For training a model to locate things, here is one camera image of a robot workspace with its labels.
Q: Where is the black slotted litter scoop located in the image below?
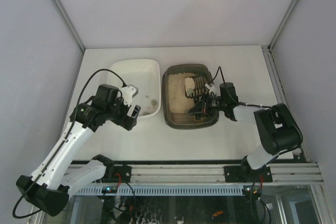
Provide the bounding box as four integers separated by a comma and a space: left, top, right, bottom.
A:
184, 74, 206, 99

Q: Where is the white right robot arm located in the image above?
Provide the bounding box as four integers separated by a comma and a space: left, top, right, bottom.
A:
188, 82, 303, 173

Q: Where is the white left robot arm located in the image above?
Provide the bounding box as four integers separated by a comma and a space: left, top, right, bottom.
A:
16, 84, 141, 217

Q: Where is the grey-green litter clump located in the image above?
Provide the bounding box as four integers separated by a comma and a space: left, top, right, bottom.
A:
186, 88, 193, 95

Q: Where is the dark translucent litter box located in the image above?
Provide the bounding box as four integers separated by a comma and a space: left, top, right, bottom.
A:
162, 63, 219, 130

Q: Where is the white plastic bin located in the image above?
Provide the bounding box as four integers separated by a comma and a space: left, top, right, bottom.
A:
110, 59, 161, 119

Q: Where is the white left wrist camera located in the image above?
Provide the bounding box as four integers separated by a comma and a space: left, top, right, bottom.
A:
120, 85, 138, 106

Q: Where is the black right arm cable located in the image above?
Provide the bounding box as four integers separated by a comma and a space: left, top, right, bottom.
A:
208, 66, 304, 154

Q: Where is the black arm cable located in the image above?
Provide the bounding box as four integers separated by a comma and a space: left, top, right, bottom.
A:
208, 66, 304, 154
12, 68, 127, 219

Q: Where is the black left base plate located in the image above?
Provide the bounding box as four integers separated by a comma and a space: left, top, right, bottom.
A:
103, 164, 132, 183

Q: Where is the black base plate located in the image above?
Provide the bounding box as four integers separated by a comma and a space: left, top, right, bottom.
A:
224, 165, 273, 183
103, 164, 132, 183

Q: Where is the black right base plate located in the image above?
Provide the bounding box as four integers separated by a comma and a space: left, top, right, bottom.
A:
224, 165, 273, 183

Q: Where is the blue-grey slotted cable duct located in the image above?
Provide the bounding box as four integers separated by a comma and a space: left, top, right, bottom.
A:
76, 185, 251, 196

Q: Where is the aluminium mounting rail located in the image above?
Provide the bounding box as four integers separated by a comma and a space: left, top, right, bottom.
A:
120, 163, 323, 185

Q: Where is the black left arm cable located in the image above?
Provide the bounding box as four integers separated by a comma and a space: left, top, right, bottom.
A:
12, 68, 127, 219

